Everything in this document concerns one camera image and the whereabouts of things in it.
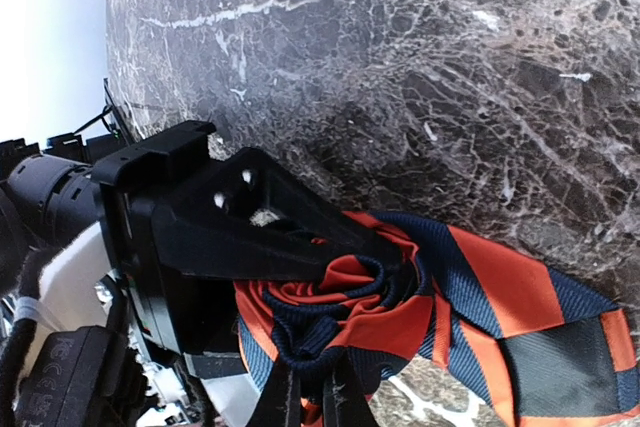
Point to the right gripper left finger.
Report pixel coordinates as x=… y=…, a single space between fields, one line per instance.
x=279 y=404

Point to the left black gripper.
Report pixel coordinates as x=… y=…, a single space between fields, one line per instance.
x=244 y=218

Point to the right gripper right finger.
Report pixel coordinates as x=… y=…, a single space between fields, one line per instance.
x=344 y=403

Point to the red navy striped tie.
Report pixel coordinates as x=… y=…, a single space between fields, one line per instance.
x=540 y=348

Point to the black front rail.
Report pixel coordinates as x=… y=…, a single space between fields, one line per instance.
x=112 y=118

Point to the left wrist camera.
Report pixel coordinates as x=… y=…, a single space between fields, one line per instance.
x=88 y=377

